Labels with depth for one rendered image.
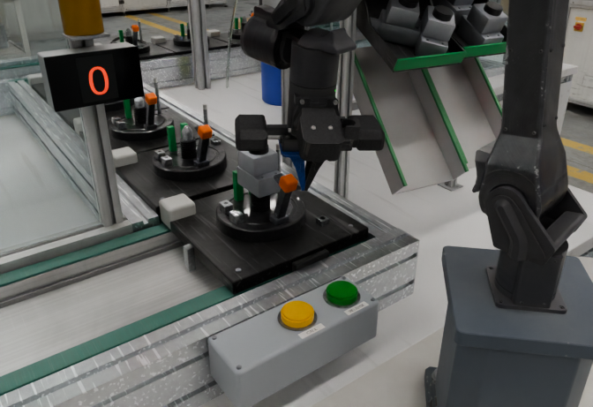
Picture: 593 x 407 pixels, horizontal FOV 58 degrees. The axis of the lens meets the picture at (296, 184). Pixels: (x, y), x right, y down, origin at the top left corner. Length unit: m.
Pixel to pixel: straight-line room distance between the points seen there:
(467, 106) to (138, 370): 0.76
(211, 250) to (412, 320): 0.31
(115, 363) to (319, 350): 0.23
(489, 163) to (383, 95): 0.49
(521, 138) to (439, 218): 0.62
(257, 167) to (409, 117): 0.32
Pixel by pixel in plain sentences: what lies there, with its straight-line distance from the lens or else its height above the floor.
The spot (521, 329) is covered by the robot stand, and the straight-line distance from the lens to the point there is 0.53.
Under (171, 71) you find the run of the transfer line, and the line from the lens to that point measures 2.00.
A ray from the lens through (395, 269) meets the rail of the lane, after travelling 0.82.
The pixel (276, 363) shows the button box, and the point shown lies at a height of 0.95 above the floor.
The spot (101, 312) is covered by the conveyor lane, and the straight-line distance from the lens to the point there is 0.78.
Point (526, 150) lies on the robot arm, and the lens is 0.50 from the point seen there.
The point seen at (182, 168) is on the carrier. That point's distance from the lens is 0.99.
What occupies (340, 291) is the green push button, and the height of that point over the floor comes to 0.97.
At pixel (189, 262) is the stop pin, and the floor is 0.94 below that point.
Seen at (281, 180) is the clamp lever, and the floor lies 1.07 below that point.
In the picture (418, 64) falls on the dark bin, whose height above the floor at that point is 1.20.
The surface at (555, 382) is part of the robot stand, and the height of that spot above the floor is 1.00.
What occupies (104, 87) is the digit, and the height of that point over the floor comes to 1.19.
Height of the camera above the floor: 1.39
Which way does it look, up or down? 26 degrees down
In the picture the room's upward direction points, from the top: straight up
